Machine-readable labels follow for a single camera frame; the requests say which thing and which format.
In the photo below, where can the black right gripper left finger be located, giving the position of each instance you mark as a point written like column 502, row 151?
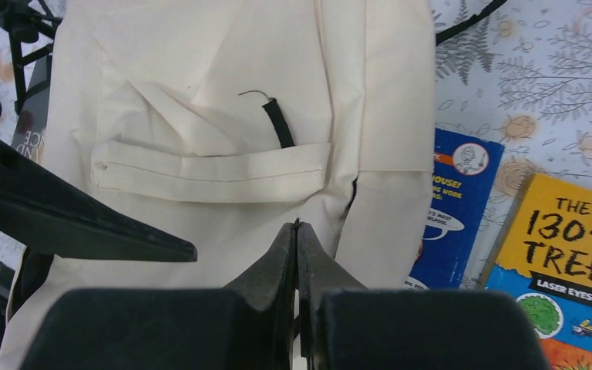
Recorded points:
column 247, row 324

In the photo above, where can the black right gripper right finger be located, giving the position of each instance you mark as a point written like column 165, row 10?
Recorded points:
column 345, row 325

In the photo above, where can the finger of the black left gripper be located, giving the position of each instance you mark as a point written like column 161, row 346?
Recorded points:
column 51, row 216

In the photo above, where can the beige canvas backpack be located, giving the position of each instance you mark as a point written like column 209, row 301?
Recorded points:
column 219, row 121

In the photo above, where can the black moon paperback book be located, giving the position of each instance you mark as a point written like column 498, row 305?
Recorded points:
column 28, row 139

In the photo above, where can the black mini tripod stand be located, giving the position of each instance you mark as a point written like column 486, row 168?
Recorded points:
column 25, row 25

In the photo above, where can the blue comic paperback book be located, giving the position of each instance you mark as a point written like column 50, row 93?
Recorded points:
column 464, row 171

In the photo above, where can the yellow treehouse paperback book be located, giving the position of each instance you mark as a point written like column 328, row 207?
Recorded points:
column 545, row 263

